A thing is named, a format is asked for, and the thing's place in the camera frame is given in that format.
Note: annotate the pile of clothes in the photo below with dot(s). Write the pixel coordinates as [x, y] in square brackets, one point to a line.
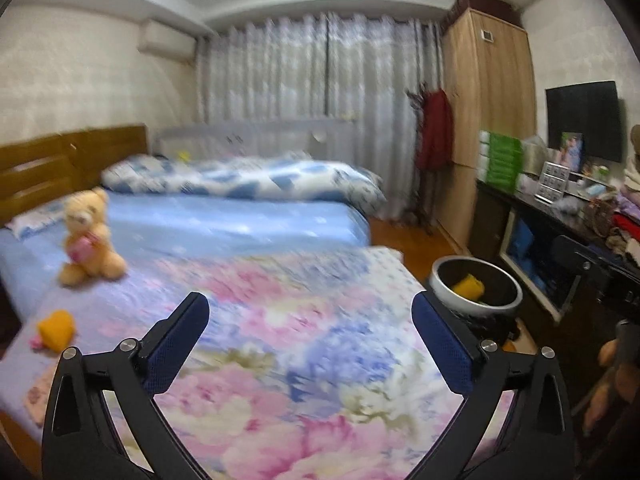
[627, 210]

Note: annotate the red coat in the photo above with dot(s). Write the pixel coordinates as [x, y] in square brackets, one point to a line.
[436, 130]

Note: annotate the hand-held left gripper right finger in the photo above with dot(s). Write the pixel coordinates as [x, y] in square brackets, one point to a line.
[442, 340]

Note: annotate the pink plastic toy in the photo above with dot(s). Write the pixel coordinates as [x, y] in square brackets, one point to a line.
[37, 342]

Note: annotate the white air conditioner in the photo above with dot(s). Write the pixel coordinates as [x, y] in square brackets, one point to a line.
[167, 40]

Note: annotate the blue white pillow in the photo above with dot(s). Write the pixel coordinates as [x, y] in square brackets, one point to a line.
[35, 217]

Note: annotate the yellow teddy bear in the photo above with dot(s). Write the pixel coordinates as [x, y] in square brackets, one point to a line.
[90, 230]

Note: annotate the tall wooden wardrobe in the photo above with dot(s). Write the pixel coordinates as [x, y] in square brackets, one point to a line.
[490, 85]

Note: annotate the person's right hand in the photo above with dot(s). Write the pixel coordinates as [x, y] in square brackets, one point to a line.
[597, 405]

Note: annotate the blue white cartoon duvet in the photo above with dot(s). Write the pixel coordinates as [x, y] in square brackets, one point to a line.
[250, 180]

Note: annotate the framed colour photo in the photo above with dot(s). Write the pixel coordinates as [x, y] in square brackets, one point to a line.
[571, 151]

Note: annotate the grey patterned curtain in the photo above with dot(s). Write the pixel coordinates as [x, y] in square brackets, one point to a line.
[265, 70]
[375, 75]

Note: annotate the floral pink blanket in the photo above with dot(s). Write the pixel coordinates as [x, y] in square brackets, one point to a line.
[280, 360]

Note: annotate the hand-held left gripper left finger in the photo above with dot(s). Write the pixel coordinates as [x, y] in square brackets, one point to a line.
[175, 340]

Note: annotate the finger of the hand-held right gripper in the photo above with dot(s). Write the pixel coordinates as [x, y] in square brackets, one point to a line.
[572, 252]

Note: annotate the orange foam fruit net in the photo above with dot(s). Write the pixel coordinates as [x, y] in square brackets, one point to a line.
[57, 330]
[467, 287]

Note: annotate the blue box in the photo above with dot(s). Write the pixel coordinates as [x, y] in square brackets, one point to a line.
[524, 242]

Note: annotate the black television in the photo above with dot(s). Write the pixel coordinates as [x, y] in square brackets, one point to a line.
[582, 110]

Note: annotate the wooden headboard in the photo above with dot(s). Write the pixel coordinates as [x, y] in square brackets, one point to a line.
[50, 160]

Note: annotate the dark wooden coat rack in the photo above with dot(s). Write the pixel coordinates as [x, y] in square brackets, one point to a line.
[415, 105]

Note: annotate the white round trash bin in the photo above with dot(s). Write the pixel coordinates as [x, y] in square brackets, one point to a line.
[450, 287]

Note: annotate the grey bed guard rail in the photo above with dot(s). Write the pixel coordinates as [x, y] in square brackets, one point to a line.
[270, 135]

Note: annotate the clear plastic bag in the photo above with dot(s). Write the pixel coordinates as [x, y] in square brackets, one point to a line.
[535, 155]

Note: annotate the dark box on wardrobe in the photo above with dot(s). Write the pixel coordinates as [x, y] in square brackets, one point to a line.
[485, 7]

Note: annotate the brown woven basket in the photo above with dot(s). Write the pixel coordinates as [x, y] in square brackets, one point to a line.
[600, 217]

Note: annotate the stack of green tissue packs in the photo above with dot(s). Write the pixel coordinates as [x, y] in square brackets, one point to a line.
[502, 162]

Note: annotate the bed with blue sheet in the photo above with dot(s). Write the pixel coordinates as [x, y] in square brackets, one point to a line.
[225, 220]

